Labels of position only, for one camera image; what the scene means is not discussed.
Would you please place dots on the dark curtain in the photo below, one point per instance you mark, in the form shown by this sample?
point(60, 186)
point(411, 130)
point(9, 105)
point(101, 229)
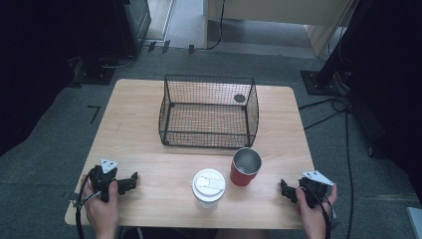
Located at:
point(40, 66)
point(391, 83)

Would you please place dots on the red metal cup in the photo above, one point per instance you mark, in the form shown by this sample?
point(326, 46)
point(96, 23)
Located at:
point(241, 177)

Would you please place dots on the black floor tape strip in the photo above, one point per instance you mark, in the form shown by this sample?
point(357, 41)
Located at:
point(166, 46)
point(191, 49)

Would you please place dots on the black stand base plate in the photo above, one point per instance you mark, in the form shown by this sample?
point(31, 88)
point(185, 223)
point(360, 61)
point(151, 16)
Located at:
point(315, 84)

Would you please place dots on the person's left hand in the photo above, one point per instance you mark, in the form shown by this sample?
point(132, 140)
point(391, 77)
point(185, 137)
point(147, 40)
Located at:
point(103, 215)

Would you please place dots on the black round table grommet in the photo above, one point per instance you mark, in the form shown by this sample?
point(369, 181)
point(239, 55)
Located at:
point(239, 98)

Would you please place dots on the white box corner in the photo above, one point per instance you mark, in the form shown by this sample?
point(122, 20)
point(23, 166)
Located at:
point(416, 222)

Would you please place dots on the black metal stand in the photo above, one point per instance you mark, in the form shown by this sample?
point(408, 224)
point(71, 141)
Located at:
point(345, 40)

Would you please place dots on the white lidded paper cup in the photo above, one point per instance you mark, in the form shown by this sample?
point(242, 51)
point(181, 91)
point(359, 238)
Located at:
point(209, 186)

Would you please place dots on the grey tape piece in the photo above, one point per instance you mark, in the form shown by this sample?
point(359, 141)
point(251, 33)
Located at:
point(71, 196)

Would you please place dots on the black cabinet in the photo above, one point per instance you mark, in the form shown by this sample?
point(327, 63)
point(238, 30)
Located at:
point(132, 26)

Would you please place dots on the black floor base plate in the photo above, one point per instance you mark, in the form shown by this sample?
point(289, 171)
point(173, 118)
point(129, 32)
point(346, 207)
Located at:
point(96, 76)

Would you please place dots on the light wooden furniture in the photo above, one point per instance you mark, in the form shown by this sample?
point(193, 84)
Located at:
point(282, 11)

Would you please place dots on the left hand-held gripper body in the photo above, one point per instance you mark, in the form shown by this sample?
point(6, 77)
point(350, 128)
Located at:
point(99, 180)

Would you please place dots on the person's right hand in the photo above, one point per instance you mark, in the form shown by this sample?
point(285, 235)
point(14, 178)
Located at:
point(315, 219)

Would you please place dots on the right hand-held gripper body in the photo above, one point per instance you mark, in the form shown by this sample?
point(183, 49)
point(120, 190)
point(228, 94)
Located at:
point(315, 191)

